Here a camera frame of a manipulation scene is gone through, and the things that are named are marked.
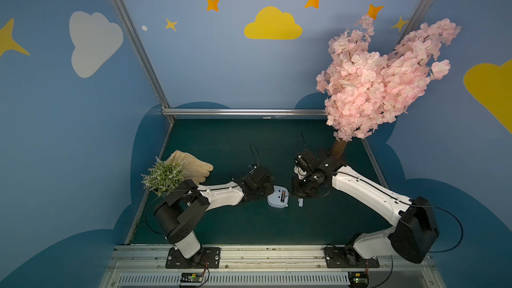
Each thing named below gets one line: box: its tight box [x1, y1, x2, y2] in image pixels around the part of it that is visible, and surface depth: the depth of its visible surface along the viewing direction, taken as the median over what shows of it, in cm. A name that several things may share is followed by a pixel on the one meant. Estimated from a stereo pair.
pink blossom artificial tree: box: [316, 14, 462, 140], surface depth 58 cm
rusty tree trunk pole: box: [332, 139, 349, 160], surface depth 95 cm
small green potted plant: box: [140, 156, 188, 197], surface depth 79 cm
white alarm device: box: [266, 185, 290, 209], surface depth 88 cm
